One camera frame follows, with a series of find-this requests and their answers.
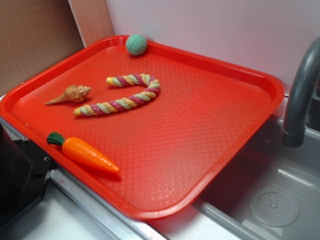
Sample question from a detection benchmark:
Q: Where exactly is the brown cardboard panel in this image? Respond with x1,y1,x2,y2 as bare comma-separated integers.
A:
0,0,114,95

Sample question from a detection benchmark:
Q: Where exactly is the grey plastic sink basin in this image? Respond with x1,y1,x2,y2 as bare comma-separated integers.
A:
150,107,320,240

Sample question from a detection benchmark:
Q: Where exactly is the orange plastic toy carrot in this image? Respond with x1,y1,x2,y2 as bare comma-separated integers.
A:
46,132,120,174

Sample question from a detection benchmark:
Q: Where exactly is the red plastic tray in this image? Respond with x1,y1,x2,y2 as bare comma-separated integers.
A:
0,36,284,220

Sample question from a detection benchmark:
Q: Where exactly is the tan conch seashell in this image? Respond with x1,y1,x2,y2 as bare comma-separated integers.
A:
45,84,92,106

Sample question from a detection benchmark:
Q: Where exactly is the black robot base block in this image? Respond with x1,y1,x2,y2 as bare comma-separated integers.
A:
0,126,52,230

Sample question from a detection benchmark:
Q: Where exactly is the multicolour twisted rope toy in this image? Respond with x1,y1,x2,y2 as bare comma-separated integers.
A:
73,73,161,117

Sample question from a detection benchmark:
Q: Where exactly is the grey plastic faucet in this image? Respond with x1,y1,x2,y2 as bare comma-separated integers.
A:
281,38,320,148

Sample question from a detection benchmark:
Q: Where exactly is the green dimpled rubber ball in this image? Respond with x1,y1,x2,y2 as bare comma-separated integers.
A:
125,34,148,56

